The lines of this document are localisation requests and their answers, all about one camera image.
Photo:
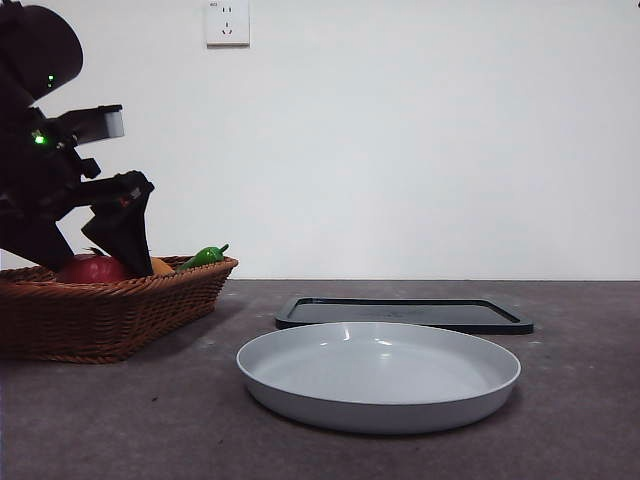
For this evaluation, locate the pale grey left wrist camera box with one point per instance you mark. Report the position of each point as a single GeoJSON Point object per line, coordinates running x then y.
{"type": "Point", "coordinates": [110, 125]}

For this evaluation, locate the dark rectangular tray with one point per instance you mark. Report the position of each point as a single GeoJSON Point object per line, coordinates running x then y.
{"type": "Point", "coordinates": [400, 312]}

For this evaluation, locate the red tomato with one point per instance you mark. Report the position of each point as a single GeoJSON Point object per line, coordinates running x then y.
{"type": "Point", "coordinates": [90, 270]}

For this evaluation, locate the brown wicker basket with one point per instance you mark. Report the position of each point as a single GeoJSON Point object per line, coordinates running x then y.
{"type": "Point", "coordinates": [100, 320]}

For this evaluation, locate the pale grey round plate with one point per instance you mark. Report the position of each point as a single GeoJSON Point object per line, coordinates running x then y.
{"type": "Point", "coordinates": [375, 375]}

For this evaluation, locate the green pepper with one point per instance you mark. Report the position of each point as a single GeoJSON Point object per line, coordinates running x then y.
{"type": "Point", "coordinates": [202, 257]}

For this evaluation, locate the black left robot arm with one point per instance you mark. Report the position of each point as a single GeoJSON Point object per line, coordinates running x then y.
{"type": "Point", "coordinates": [30, 45]}

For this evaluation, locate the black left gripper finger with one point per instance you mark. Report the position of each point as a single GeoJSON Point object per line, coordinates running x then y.
{"type": "Point", "coordinates": [40, 240]}
{"type": "Point", "coordinates": [122, 230]}

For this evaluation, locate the white wall socket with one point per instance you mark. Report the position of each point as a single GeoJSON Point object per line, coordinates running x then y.
{"type": "Point", "coordinates": [228, 25]}

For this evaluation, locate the orange round fruit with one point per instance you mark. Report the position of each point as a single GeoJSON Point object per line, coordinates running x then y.
{"type": "Point", "coordinates": [162, 267]}

